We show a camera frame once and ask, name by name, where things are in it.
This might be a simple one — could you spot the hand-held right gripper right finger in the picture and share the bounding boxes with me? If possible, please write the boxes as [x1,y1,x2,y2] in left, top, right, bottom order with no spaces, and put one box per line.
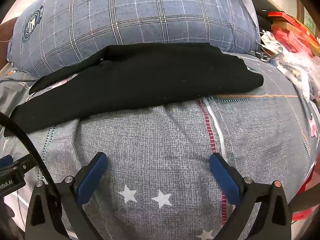
[209,152,293,240]

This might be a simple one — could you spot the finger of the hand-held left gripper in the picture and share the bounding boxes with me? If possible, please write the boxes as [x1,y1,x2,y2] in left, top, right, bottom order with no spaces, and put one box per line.
[0,154,33,174]

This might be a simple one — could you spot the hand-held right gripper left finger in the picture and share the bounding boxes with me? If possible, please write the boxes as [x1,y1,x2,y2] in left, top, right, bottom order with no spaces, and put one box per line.
[25,152,108,240]

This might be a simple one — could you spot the black pants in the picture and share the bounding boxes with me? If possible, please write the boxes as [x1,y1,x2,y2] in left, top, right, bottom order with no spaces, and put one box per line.
[11,42,265,133]

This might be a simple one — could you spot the grey star print bed sheet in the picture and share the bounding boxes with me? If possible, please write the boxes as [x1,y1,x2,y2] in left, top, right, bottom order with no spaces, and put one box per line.
[0,51,320,240]

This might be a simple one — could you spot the red plastic bag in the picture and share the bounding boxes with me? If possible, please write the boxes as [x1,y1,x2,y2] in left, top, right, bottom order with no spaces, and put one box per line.
[290,166,320,221]

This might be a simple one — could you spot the white plastic bags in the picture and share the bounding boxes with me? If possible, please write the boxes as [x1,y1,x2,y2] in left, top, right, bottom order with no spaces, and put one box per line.
[259,30,320,102]

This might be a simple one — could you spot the blue plaid quilt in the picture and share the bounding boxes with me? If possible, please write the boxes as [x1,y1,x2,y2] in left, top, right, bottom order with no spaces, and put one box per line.
[6,0,262,80]

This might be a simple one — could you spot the black cable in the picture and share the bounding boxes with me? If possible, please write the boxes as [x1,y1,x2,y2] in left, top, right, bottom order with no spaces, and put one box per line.
[0,112,59,198]

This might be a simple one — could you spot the black strap item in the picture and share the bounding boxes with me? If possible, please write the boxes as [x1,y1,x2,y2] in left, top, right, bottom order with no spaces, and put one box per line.
[254,50,270,61]

